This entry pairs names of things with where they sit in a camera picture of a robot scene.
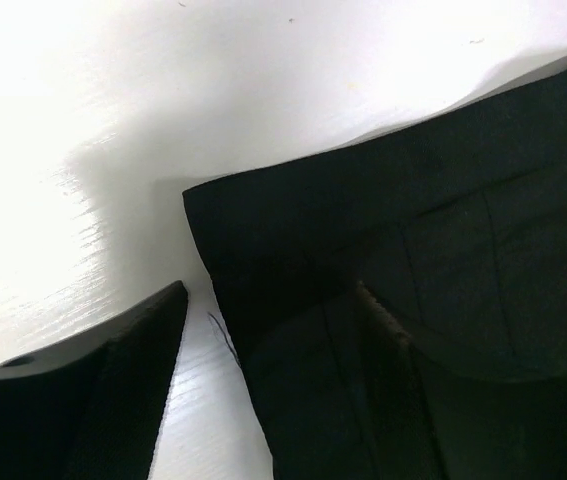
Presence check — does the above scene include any black skirt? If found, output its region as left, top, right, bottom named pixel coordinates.
left=183, top=69, right=567, bottom=479

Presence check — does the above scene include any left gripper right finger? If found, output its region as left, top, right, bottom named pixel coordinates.
left=355, top=284, right=567, bottom=479

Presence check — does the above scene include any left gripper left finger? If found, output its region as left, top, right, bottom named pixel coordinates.
left=0, top=281, right=188, bottom=479

